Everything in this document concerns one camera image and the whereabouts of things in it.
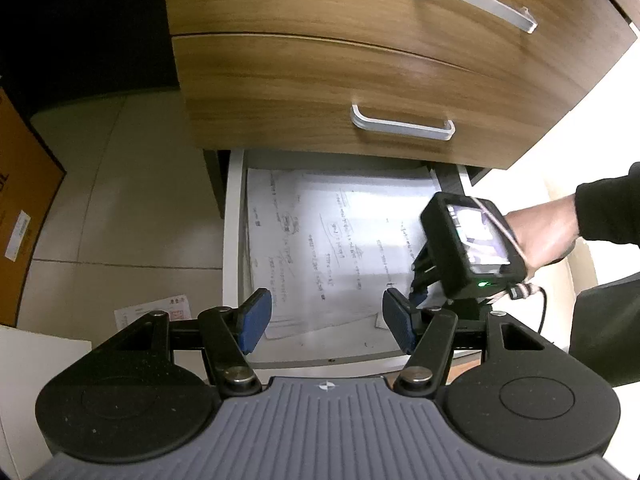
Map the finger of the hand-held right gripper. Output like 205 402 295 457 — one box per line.
409 242 453 311

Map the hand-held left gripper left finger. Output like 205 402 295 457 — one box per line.
92 287 274 397

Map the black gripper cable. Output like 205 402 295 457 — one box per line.
505 282 549 334

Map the white board panel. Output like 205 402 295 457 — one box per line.
0 324 94 480

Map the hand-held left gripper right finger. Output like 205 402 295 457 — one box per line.
382 287 559 398

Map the deep wooden drawer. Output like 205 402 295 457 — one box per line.
222 147 474 379

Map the person's right forearm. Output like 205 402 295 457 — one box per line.
502 162 640 279

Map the wooden drawer cabinet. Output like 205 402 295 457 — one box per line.
162 0 640 221

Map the orange cardboard box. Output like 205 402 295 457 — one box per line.
0 85 69 329

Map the small printed paper slip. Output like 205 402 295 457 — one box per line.
114 294 194 334

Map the stack of handwritten papers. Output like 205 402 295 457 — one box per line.
244 166 444 342

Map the shallow wooden drawer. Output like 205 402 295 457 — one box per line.
171 32 602 171

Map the person's dark trouser leg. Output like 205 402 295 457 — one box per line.
567 270 640 389

